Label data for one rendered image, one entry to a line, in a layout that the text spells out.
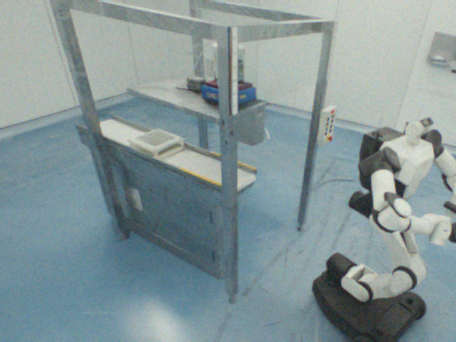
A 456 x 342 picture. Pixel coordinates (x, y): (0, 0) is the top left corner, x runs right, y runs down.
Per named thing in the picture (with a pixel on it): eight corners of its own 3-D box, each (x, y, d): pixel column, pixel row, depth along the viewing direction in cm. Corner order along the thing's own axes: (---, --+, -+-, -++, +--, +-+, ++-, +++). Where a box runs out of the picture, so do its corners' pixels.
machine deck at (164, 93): (265, 108, 175) (266, 100, 172) (219, 127, 147) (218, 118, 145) (181, 83, 196) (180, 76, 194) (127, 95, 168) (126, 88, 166)
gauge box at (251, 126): (264, 141, 186) (265, 106, 174) (253, 146, 178) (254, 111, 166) (233, 130, 193) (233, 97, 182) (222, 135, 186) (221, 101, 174)
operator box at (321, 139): (331, 140, 249) (337, 106, 234) (322, 147, 237) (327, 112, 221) (324, 138, 251) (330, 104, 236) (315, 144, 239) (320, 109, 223)
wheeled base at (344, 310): (298, 301, 223) (304, 267, 204) (345, 267, 255) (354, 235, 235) (374, 367, 189) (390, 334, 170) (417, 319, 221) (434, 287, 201)
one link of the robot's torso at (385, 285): (346, 287, 207) (401, 267, 169) (364, 272, 219) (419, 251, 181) (359, 308, 205) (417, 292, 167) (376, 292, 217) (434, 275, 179)
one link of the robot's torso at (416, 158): (342, 192, 170) (357, 126, 149) (378, 174, 190) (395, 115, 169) (390, 219, 154) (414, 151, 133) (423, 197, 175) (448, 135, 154)
